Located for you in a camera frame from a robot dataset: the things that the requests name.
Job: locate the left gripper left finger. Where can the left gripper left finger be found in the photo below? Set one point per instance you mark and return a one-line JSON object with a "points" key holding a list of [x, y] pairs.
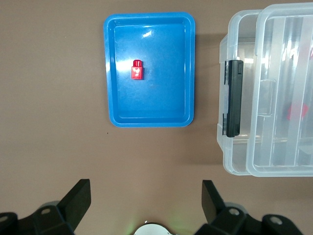
{"points": [[61, 215]]}

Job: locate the clear plastic storage box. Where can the clear plastic storage box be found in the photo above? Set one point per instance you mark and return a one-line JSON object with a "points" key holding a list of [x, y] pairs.
{"points": [[240, 156]]}

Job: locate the clear ribbed box lid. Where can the clear ribbed box lid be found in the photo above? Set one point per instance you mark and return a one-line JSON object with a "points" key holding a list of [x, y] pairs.
{"points": [[281, 61]]}

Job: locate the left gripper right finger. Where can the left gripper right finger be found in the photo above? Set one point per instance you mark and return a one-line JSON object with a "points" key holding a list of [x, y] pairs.
{"points": [[220, 215]]}

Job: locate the brown table cover sheet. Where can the brown table cover sheet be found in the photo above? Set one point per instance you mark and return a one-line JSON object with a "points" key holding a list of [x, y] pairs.
{"points": [[49, 98]]}

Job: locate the red toy block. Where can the red toy block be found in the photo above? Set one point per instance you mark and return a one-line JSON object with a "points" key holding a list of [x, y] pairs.
{"points": [[137, 73], [297, 111]]}

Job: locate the blue plastic tray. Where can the blue plastic tray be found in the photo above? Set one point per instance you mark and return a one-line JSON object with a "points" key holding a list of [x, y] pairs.
{"points": [[159, 102]]}

